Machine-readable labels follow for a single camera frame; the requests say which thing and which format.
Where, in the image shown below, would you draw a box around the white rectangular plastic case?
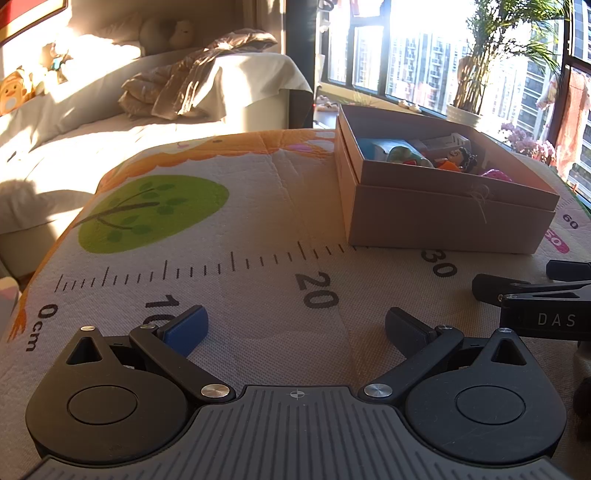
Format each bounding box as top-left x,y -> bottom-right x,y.
418,133 -> 472,154

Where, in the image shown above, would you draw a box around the tall green palm plant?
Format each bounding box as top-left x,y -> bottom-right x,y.
455,0 -> 565,114

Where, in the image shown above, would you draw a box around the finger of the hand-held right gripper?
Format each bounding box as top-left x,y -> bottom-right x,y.
472,273 -> 591,306
546,260 -> 591,282

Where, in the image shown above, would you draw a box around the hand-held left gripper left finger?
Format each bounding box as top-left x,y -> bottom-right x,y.
65,305 -> 237,403

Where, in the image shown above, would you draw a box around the hanging orange cloth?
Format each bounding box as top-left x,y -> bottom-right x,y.
536,69 -> 591,186

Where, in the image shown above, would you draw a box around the red framed wall picture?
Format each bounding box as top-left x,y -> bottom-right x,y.
0,0 -> 70,45

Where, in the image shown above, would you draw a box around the white plant pot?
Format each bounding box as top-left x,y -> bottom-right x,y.
445,104 -> 484,130

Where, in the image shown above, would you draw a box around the green plastic toy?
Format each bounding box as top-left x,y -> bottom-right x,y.
387,145 -> 435,169

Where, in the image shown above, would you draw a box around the beige puffer jacket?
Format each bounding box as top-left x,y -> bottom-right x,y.
119,28 -> 279,122

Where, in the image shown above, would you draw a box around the grey plush toy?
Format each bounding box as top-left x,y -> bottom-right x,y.
139,18 -> 195,54

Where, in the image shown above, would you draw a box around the purple orchid flowers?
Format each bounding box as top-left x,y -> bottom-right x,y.
500,122 -> 557,165

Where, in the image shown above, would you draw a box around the small colourful toy figure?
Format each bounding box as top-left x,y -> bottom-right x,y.
43,39 -> 75,85

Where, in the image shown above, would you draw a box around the pink cardboard box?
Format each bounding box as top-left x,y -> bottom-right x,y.
334,103 -> 561,255

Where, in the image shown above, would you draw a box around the printed ruler play mat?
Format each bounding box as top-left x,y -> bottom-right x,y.
0,128 -> 591,398

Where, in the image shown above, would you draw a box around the orange plush toy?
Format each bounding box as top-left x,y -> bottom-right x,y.
0,65 -> 38,116

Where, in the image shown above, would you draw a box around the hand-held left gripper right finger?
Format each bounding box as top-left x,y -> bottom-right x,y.
364,307 -> 532,402

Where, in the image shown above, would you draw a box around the black-haired toy doll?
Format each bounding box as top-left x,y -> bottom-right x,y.
434,146 -> 479,175

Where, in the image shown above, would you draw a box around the white sofa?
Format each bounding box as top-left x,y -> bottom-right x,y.
0,18 -> 315,278

